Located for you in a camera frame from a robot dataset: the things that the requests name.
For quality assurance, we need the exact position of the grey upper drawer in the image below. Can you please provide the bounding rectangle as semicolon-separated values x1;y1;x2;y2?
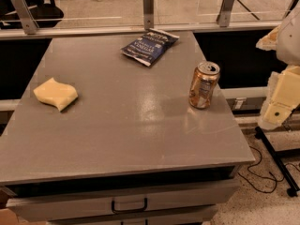
7;178;239;221

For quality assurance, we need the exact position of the black stand leg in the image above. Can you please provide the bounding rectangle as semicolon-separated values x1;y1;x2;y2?
255;127;300;197

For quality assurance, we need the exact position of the grey lower drawer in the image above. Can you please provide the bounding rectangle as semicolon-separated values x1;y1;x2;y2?
47;205;217;225

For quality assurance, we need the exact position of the orange soda can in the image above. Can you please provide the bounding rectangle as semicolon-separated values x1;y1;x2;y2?
188;61;220;109

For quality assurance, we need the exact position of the left metal bracket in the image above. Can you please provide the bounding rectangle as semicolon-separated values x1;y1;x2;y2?
10;0;39;35

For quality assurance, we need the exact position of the blue chip bag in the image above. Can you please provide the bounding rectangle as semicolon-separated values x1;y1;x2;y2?
121;28;179;67

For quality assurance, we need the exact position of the right metal bracket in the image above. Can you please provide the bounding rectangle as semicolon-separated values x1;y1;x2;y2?
217;0;234;27

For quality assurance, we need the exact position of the black office chair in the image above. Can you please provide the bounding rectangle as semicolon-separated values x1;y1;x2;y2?
0;0;64;29

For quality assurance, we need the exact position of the black floor cable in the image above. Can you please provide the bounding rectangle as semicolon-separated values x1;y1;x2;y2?
237;145;300;195

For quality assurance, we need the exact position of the middle metal bracket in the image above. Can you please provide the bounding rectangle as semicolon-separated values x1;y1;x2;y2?
142;0;154;30

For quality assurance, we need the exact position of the grey drawer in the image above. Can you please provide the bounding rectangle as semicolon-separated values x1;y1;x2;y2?
47;205;217;225
7;178;239;221

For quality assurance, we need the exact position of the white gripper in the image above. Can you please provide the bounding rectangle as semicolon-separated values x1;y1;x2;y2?
256;7;300;130

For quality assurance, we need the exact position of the black drawer handle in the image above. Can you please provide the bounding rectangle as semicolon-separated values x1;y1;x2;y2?
111;198;148;215

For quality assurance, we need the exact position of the metal bracket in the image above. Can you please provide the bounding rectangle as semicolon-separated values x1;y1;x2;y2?
142;0;154;30
10;0;39;35
217;0;234;27

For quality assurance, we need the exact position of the yellow sponge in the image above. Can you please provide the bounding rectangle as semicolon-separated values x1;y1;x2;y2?
34;78;78;112

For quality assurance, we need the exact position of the grey horizontal rail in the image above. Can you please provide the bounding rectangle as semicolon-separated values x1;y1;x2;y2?
0;21;281;40

